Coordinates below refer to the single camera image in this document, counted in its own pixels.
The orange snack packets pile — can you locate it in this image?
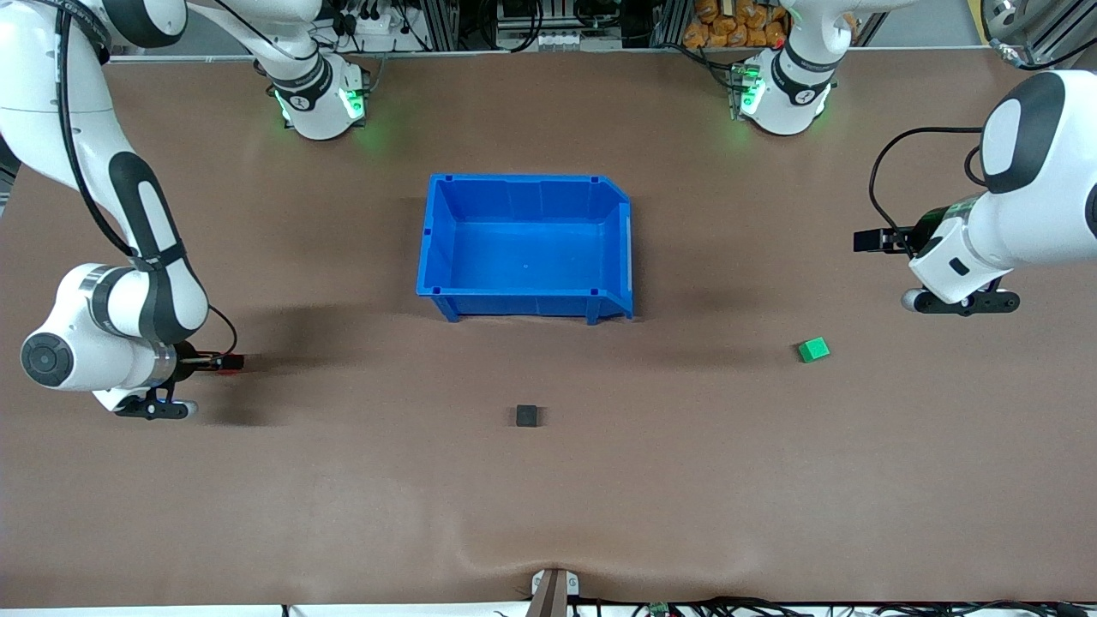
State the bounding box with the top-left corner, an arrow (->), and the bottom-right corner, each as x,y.
683,0 -> 788,50

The blue plastic storage bin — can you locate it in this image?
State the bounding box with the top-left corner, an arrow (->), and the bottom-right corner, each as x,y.
416,173 -> 636,326

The white power strip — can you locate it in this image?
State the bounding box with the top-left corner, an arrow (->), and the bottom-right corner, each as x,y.
339,0 -> 412,39

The aluminium frame profile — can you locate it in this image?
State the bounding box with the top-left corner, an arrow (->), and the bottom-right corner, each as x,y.
1024,13 -> 1097,74

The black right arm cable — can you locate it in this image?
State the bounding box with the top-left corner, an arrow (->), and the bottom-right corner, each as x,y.
51,4 -> 239,356

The metal table edge rail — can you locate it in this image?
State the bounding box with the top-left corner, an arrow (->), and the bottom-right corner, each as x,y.
103,47 -> 1042,65

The brown camera mount pole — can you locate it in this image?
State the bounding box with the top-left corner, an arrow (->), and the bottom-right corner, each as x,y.
525,570 -> 571,617

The grey metal clamp bracket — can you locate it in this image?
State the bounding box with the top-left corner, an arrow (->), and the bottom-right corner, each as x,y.
530,567 -> 581,601

